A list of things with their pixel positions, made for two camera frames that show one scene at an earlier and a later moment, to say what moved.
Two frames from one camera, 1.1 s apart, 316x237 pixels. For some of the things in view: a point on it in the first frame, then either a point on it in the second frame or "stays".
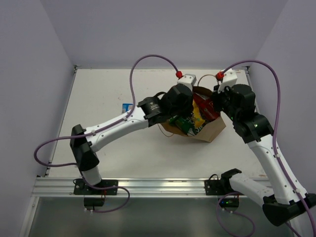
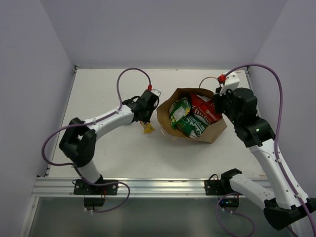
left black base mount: (81, 188) stays
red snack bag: (207, 108) stays
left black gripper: (185, 108) to (146, 115)
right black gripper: (216, 96) stays
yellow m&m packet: (198, 120) to (147, 127)
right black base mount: (214, 186) stays
